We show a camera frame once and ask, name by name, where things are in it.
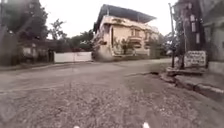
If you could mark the grey rough asphalt road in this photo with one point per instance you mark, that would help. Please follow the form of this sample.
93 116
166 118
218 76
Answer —
100 96

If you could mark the yellow multi-storey building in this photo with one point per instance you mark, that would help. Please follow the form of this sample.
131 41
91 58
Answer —
123 35

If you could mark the dark utility pole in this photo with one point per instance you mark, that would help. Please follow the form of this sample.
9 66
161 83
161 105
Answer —
172 36

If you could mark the group of green trees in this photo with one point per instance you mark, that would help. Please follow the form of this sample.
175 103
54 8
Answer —
75 40

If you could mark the white signboard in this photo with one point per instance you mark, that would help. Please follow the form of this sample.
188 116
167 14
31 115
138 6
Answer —
195 58

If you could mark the low building behind fence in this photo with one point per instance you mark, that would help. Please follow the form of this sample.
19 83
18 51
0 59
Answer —
30 51

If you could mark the grey building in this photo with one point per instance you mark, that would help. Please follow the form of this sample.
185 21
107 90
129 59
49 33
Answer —
215 33

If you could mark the robot's own part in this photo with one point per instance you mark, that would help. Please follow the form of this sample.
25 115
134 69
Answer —
146 125
76 126

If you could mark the raised concrete kerb slab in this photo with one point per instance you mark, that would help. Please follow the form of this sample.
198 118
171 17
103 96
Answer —
200 83

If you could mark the dark brick building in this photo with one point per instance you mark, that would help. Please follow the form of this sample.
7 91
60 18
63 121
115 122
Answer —
190 26

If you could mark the large dark tree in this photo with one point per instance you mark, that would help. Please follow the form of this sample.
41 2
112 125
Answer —
23 18

